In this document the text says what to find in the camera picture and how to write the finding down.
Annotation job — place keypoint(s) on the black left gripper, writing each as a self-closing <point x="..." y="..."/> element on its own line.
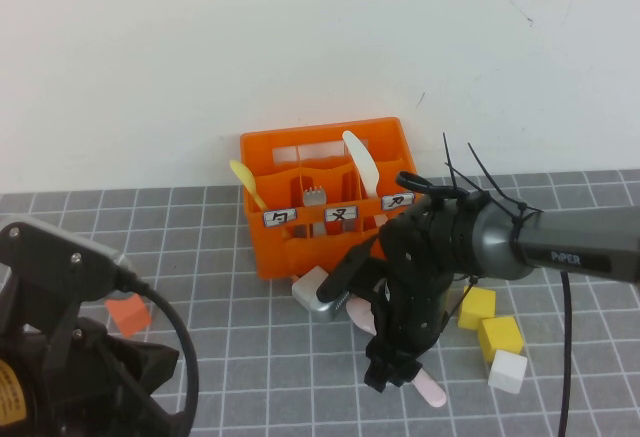
<point x="60" y="382"/>

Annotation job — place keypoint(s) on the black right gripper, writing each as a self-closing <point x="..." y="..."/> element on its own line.
<point x="420" y="277"/>

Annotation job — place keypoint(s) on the pink plastic spoon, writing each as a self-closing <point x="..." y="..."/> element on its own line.
<point x="430" y="392"/>

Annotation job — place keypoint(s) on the cream plastic knife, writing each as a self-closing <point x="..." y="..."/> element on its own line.
<point x="362" y="162"/>

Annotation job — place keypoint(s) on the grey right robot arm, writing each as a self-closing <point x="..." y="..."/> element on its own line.
<point x="575" y="237"/>

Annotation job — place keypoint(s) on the orange plastic cutlery holder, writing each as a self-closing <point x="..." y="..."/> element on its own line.
<point x="320" y="257"/>

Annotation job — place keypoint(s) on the orange cube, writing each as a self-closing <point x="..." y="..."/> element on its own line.
<point x="132" y="318"/>

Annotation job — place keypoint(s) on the yellow cube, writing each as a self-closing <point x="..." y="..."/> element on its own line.
<point x="500" y="337"/>
<point x="481" y="308"/>

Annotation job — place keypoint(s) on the white cube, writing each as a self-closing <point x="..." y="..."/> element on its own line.
<point x="507" y="372"/>

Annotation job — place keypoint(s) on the white usb charger block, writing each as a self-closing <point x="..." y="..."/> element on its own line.
<point x="309" y="287"/>

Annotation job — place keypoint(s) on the metal fork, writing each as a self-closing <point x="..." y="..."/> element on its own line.
<point x="314" y="198"/>

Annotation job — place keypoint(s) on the black zip tie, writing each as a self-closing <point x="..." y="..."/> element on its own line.
<point x="452" y="162"/>
<point x="487" y="172"/>

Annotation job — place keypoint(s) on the yellow plastic spoon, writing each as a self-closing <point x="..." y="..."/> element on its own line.
<point x="240" y="171"/>

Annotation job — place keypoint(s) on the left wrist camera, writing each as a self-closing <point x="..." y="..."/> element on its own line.
<point x="50" y="257"/>

